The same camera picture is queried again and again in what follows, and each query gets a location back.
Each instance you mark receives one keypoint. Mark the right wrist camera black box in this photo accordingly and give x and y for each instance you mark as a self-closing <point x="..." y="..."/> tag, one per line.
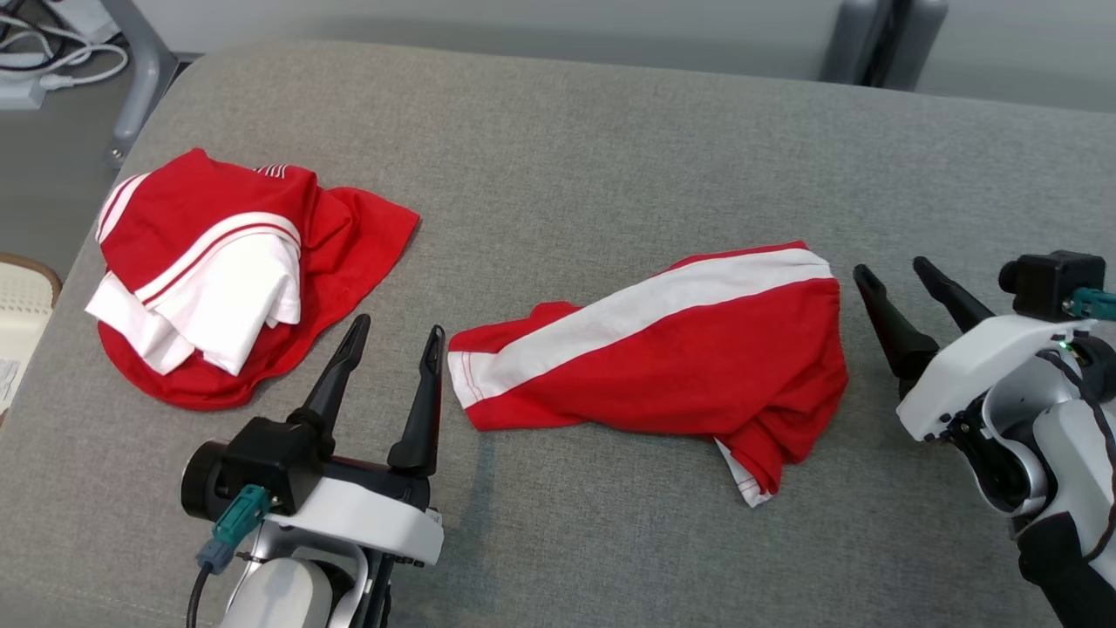
<point x="1046" y="283"/>

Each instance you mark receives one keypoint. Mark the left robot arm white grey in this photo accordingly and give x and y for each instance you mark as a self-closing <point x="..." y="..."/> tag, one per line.
<point x="279" y="593"/>

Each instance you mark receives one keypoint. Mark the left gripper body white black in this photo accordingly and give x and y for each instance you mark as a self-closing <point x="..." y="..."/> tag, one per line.
<point x="366" y="519"/>

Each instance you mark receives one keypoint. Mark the beige laundry basket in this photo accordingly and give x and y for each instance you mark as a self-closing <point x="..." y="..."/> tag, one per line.
<point x="22" y="323"/>

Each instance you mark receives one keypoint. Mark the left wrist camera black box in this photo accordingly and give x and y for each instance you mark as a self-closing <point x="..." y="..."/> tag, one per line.
<point x="275" y="462"/>

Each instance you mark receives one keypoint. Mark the grey partition post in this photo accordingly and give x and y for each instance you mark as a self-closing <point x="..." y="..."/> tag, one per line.
<point x="915" y="39"/>
<point x="854" y="35"/>

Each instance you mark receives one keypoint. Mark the red white numbered jersey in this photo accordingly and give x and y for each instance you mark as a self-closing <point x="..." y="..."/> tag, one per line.
<point x="340" y="244"/>

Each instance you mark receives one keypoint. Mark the grey metal table leg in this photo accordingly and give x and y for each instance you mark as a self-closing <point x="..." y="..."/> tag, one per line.
<point x="139" y="61"/>

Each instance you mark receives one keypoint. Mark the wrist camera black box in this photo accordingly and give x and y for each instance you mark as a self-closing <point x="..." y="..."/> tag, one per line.
<point x="275" y="462"/>
<point x="1046" y="283"/>

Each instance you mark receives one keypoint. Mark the red shorts with white stripe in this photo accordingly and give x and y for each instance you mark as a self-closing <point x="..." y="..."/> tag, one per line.
<point x="680" y="375"/>

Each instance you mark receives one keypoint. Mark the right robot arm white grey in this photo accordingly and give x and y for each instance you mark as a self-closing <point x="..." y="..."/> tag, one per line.
<point x="1072" y="462"/>

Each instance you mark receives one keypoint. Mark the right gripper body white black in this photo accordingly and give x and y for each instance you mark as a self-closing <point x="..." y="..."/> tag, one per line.
<point x="976" y="362"/>

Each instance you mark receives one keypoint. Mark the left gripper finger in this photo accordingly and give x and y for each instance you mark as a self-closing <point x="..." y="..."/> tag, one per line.
<point x="425" y="410"/>
<point x="336" y="384"/>

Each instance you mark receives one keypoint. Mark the white power adapter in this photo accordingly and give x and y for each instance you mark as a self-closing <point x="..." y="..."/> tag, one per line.
<point x="19" y="92"/>

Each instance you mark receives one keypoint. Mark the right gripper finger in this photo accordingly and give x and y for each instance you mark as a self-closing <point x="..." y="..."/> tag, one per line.
<point x="894" y="331"/>
<point x="955" y="301"/>

